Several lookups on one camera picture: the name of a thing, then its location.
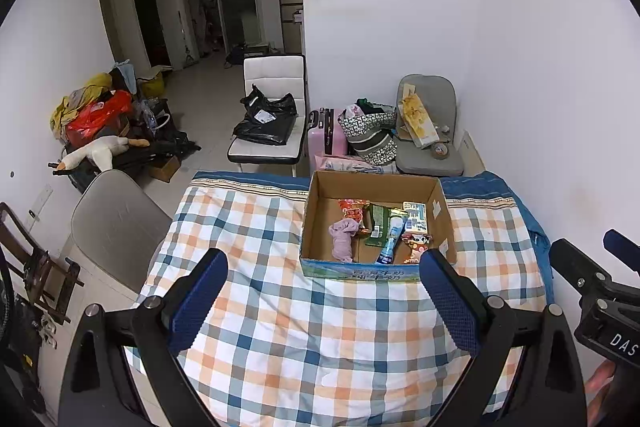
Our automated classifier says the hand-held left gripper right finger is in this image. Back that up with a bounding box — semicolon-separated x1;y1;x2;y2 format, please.
420;248;587;427

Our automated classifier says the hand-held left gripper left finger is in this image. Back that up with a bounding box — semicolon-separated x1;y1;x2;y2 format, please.
59;248;229;427

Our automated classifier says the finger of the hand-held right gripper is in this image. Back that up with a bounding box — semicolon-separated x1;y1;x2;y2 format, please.
549;238;613;303
602;229;640;275

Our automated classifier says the red snack packet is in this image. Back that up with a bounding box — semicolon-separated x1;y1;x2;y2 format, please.
400;231;433;265

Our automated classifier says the blue snack packet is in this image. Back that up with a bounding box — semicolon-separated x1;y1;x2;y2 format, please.
375;212;410;265

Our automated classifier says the white blue tissue packet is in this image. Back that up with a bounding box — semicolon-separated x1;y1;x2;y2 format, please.
401;202;429;234

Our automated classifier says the green snack packet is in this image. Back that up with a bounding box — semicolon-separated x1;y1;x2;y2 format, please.
364;203;401;248

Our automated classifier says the purple cloth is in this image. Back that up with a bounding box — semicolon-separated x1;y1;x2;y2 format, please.
327;219;362;264

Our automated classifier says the orange snack packet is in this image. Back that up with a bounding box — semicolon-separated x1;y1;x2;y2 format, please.
337;198;368;228

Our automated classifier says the person's right hand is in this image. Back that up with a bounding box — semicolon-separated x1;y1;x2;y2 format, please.
584;361;618;413

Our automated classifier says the checked quilt with blue backing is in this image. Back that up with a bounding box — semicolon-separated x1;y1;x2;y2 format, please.
122;170;556;427

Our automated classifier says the grey shell chair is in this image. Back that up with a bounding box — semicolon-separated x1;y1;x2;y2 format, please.
70;169;173;295

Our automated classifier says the small brown cardboard box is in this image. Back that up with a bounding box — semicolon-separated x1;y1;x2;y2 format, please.
149;154;182;182

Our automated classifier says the pink patterned cloth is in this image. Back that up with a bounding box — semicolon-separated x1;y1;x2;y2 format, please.
317;156;386;175

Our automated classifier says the dark wooden folding rack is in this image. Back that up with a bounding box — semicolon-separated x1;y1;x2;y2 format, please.
0;202;86;325

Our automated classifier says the black white patterned bag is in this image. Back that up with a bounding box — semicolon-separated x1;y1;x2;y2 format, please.
337;99;399;165

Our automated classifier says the white goose plush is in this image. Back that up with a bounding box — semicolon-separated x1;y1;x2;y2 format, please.
54;134;151;172

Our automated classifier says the yellow printed box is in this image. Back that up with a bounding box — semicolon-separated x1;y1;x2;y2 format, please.
401;93;441;146

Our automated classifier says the black plastic bag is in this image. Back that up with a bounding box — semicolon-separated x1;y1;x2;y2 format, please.
232;84;299;146

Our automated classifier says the pink suitcase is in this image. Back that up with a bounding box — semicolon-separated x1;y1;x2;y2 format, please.
306;107;350;175

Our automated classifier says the red plastic bag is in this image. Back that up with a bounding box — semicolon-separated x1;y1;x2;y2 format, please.
65;89;135;148

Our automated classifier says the grey padded chair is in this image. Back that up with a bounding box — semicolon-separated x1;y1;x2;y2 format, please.
394;74;466;176

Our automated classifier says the yellow container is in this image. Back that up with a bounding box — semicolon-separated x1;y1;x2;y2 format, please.
137;66;173;98

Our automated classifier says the light blue cloth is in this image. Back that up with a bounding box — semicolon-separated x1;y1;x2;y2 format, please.
117;62;138;92

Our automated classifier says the yellow bag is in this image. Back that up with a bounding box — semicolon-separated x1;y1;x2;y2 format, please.
50;73;113;140

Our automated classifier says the white chair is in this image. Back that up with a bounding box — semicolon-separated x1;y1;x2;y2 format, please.
227;54;307;172

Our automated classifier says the white cabinet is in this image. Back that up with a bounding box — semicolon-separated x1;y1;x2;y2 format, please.
276;0;304;58

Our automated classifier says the white wall plate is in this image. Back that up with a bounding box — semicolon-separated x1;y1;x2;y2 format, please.
27;186;55;220

